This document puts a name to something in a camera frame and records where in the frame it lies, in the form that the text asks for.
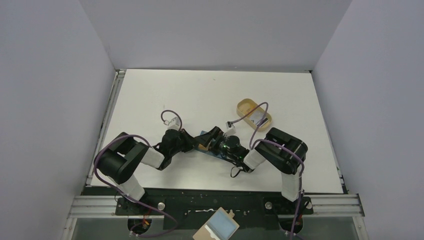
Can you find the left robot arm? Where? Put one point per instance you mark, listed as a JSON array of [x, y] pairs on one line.
[[116, 163]]

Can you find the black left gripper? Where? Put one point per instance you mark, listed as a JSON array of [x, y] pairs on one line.
[[191, 141]]

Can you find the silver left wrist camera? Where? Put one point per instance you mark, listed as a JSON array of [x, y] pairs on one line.
[[174, 124]]

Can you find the blue card on cardboard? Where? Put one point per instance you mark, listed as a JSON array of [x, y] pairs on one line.
[[220, 226]]

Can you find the gold VIP card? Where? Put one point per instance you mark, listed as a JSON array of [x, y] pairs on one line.
[[246, 107], [204, 148]]

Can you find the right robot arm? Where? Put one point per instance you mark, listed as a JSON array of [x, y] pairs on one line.
[[282, 150]]

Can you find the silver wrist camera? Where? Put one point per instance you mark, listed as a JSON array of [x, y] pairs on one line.
[[229, 125], [174, 124]]

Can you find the aluminium right side rail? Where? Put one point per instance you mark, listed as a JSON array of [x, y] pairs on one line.
[[341, 177]]

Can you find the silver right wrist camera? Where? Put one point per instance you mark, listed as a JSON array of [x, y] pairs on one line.
[[229, 125]]

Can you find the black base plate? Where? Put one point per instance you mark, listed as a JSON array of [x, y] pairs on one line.
[[190, 209]]

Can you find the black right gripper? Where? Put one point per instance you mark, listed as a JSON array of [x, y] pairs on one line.
[[215, 137]]

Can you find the white VIP card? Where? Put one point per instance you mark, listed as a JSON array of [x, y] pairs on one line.
[[258, 118]]

